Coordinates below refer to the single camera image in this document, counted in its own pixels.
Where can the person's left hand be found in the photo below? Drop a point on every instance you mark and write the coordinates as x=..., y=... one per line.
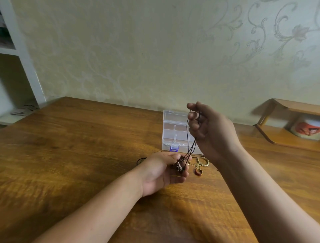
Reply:
x=157, y=173

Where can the loose white papers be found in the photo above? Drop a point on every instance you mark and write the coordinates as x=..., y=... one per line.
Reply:
x=25, y=110

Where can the clear plastic organizer box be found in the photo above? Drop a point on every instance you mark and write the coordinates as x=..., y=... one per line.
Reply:
x=175, y=130

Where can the person's right hand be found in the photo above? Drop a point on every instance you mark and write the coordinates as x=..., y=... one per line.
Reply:
x=215, y=132

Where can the white printed mug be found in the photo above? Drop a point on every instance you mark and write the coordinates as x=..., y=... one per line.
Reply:
x=306, y=127

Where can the person's left forearm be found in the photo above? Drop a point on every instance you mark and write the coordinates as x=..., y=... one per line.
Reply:
x=90, y=215

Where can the wooden shelf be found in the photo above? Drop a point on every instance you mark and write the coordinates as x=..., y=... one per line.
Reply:
x=290, y=132

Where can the person's right forearm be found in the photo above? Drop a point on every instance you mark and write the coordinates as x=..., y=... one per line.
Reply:
x=270, y=200

